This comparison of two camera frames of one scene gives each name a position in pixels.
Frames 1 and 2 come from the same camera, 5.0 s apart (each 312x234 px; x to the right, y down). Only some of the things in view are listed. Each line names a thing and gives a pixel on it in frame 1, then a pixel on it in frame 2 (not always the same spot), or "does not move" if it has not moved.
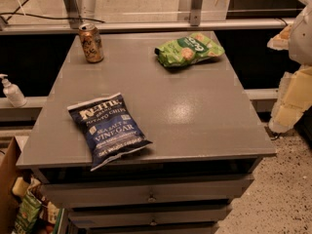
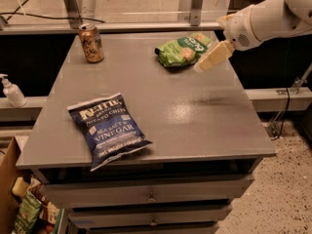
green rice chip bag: x=187 y=50 does not move
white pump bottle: x=13 y=93 does not move
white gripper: x=302 y=38 → x=239 y=28
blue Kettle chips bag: x=108 y=128 does not move
